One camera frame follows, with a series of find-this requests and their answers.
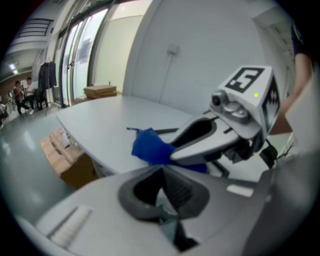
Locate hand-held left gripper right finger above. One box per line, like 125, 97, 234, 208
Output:
163, 165, 271, 255

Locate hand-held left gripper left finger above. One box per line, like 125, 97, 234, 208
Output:
35, 165, 176, 255

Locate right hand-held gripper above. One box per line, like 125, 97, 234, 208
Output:
169, 65, 281, 167

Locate blue cloth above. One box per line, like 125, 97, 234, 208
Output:
126, 126, 208, 173

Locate person's right forearm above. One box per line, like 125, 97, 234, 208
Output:
268, 51, 315, 137

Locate open brown cardboard box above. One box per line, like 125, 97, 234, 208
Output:
40, 127, 101, 191

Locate person's light jeans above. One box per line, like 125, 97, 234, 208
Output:
259, 74, 320, 253

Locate pile of plastic packets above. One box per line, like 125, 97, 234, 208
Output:
58, 126, 81, 151

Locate white table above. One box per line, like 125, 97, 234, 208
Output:
56, 95, 262, 183

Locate flat cardboard box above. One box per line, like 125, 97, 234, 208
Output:
83, 84, 118, 95
86, 91, 118, 99

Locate person's navy shirt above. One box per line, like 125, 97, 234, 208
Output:
289, 21, 313, 60

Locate clothes rack with dark jackets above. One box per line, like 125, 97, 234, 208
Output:
37, 56, 63, 112

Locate black balcony railing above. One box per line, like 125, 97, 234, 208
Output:
17, 18, 55, 38

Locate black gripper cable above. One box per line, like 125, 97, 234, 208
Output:
259, 138, 279, 169

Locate white wall socket box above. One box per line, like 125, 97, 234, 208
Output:
166, 43, 181, 55

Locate glass door with dark frame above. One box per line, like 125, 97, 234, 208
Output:
57, 4, 141, 107

